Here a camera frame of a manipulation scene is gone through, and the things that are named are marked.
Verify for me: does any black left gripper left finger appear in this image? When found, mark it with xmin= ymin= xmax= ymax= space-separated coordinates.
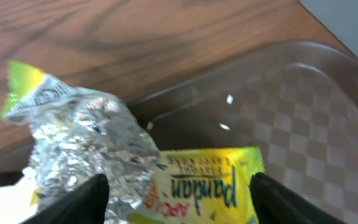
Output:
xmin=22 ymin=174 xmax=109 ymax=224

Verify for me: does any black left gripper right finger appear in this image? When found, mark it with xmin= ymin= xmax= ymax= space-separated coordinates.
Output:
xmin=249 ymin=172 xmax=345 ymax=224

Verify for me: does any foil snack wrapper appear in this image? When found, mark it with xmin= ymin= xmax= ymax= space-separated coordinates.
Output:
xmin=1 ymin=61 xmax=264 ymax=223

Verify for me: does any white napkin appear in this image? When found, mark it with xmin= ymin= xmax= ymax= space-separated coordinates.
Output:
xmin=0 ymin=167 xmax=39 ymax=224

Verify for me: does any brown serving tray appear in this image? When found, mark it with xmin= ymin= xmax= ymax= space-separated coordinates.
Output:
xmin=129 ymin=41 xmax=358 ymax=223

